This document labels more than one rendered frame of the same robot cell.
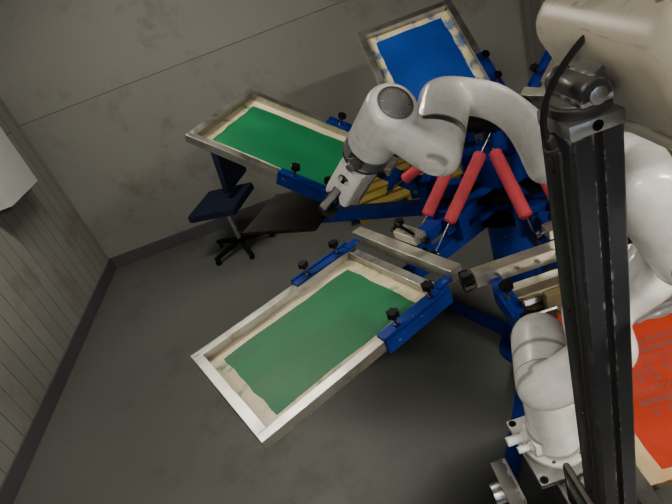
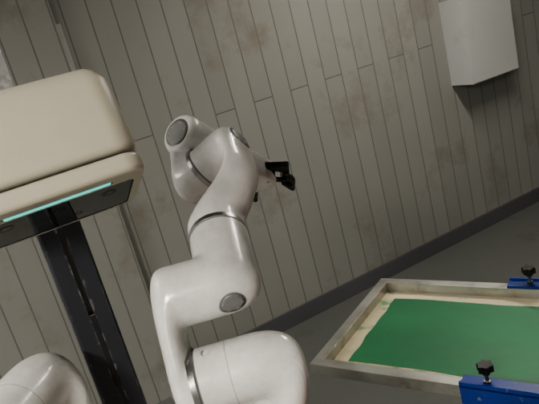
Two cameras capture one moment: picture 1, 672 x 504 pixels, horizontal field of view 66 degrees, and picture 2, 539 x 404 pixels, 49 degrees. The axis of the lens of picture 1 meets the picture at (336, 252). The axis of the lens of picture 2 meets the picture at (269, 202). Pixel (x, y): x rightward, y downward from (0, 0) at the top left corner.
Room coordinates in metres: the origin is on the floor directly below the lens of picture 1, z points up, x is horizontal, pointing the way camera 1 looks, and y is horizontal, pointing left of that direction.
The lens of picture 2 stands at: (0.32, -1.09, 2.02)
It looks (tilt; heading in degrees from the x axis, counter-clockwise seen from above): 16 degrees down; 64
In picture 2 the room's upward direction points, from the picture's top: 15 degrees counter-clockwise
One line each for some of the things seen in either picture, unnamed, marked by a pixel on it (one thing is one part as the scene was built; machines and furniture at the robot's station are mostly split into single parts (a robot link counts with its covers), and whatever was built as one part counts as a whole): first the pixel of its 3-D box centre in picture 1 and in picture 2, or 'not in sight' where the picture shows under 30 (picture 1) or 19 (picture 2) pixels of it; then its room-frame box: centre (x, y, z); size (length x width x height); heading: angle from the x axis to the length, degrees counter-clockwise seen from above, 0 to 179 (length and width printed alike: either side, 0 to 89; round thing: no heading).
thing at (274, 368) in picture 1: (339, 287); (504, 311); (1.55, 0.03, 1.05); 1.08 x 0.61 x 0.23; 116
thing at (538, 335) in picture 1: (542, 362); not in sight; (0.63, -0.27, 1.37); 0.13 x 0.10 x 0.16; 156
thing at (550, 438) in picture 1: (544, 418); not in sight; (0.64, -0.26, 1.21); 0.16 x 0.13 x 0.15; 88
